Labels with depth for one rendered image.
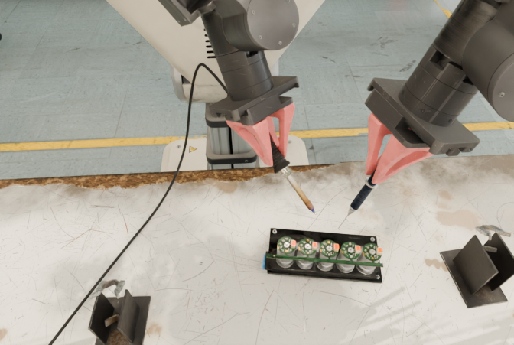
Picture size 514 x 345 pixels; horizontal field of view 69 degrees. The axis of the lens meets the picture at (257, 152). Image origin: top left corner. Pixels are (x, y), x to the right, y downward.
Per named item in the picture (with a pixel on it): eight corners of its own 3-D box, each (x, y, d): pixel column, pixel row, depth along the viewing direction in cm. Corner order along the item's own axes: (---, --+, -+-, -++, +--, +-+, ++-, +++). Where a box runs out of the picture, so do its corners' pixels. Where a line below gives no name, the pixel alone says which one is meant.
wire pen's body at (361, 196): (362, 210, 46) (414, 143, 39) (352, 212, 45) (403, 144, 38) (355, 200, 47) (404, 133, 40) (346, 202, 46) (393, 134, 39)
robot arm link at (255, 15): (198, -68, 41) (144, -15, 40) (245, -108, 31) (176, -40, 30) (263, 20, 47) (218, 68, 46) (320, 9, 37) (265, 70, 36)
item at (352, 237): (266, 275, 54) (267, 272, 53) (270, 231, 58) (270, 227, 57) (380, 285, 53) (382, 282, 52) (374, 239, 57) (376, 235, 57)
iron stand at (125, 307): (153, 323, 53) (148, 261, 50) (135, 373, 44) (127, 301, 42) (109, 325, 52) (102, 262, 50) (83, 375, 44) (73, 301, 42)
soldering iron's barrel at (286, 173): (313, 207, 50) (284, 167, 51) (318, 204, 49) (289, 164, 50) (305, 213, 49) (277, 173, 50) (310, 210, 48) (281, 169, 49)
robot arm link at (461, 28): (522, -5, 33) (465, -29, 32) (568, 23, 27) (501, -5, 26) (470, 65, 37) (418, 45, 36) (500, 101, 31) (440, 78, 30)
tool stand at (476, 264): (473, 275, 58) (477, 207, 55) (526, 317, 48) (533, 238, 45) (437, 281, 57) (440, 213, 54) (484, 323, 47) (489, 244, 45)
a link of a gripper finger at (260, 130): (313, 151, 49) (293, 84, 46) (271, 179, 46) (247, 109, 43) (281, 144, 55) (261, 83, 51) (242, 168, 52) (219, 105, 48)
